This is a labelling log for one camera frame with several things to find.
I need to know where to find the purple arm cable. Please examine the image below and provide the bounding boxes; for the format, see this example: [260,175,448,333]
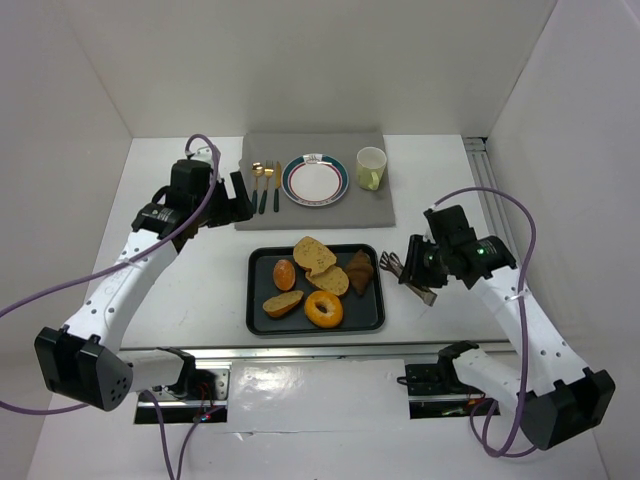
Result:
[0,133,224,480]
[429,186,544,459]

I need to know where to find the grey place mat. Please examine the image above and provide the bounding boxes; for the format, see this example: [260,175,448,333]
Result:
[235,131,396,231]

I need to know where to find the orange round bun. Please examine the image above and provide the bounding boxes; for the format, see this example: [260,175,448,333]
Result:
[273,259,296,292]

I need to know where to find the white plate teal rim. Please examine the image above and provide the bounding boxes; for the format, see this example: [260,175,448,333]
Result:
[281,153,349,208]

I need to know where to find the dark rectangular baking tray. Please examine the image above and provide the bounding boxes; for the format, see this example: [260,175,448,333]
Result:
[245,243,387,336]

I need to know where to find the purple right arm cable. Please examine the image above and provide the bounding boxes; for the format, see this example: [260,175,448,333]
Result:
[429,186,544,459]

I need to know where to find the light green mug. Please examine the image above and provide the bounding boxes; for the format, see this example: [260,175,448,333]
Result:
[356,147,387,191]

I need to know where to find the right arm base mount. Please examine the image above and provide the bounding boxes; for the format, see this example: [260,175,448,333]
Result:
[396,341,491,420]

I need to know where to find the gold knife green handle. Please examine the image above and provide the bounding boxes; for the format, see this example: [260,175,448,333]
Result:
[273,162,282,213]

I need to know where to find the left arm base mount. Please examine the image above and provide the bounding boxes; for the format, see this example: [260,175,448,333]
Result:
[129,347,230,425]

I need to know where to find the gold fork green handle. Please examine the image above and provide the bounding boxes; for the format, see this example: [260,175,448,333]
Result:
[258,161,274,215]

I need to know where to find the metal bread tongs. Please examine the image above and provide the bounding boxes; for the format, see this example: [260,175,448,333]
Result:
[379,251,437,307]

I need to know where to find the aluminium side rail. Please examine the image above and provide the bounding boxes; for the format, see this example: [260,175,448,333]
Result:
[463,137,519,258]

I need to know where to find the orange glazed donut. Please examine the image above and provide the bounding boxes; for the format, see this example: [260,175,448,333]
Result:
[304,290,344,329]

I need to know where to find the upper seeded bread slice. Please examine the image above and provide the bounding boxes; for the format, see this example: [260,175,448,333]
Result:
[293,236,337,275]

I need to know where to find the gold spoon green handle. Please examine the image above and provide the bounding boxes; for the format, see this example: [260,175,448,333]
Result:
[251,162,264,213]

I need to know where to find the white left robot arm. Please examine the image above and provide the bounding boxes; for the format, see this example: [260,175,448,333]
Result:
[34,159,254,411]

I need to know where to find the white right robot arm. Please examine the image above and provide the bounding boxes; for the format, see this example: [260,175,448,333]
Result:
[400,205,615,450]

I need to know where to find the lower seeded bread slice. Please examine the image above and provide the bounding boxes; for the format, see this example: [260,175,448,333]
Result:
[305,265,350,297]

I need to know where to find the small seeded bread slice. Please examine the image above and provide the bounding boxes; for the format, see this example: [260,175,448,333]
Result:
[262,290,304,318]

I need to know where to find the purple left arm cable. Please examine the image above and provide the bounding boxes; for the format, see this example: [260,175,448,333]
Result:
[0,133,224,480]

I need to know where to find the brown chocolate croissant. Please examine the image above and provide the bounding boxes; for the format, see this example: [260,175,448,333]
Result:
[344,250,374,296]

